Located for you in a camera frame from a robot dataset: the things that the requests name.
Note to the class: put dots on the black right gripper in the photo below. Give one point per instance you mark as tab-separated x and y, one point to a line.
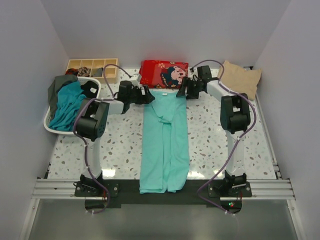
186	82

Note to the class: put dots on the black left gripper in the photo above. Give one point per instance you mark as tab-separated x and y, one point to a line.
144	99

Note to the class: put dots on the mint green t shirt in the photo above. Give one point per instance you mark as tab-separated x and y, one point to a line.
165	145

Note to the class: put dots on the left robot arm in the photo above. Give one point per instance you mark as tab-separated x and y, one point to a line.
90	124

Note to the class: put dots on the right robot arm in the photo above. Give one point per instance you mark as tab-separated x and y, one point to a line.
237	118

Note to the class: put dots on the red folded cartoon blanket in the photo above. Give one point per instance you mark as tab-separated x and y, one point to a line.
163	74

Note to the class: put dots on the wooden compartment organizer box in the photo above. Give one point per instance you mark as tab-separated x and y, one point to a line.
110	71

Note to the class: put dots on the grey sock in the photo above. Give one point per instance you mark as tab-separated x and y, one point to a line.
97	72

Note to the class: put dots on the black garment with label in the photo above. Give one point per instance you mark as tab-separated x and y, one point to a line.
89	89

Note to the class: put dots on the beige folded t shirt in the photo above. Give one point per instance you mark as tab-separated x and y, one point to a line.
240	80

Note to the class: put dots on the pink brown patterned sock roll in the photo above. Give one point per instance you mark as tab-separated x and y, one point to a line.
84	72

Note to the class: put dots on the teal t shirt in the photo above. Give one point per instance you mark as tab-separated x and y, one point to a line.
68	104

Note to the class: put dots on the red black patterned sock roll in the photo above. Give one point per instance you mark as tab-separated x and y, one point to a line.
72	71

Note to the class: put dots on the dark grey t shirt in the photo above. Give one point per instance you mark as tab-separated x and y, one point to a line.
52	92

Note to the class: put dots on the white plastic laundry basket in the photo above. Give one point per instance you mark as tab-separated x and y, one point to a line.
48	117

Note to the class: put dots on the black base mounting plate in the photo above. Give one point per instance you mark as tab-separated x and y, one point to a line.
119	192

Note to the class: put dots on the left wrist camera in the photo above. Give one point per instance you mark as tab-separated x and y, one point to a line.
135	79

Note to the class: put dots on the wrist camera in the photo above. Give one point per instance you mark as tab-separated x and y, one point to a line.
135	79
194	71

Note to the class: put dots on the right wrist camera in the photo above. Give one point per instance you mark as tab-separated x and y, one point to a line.
194	71

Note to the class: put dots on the aluminium frame rail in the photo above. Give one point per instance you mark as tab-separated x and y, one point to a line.
56	214

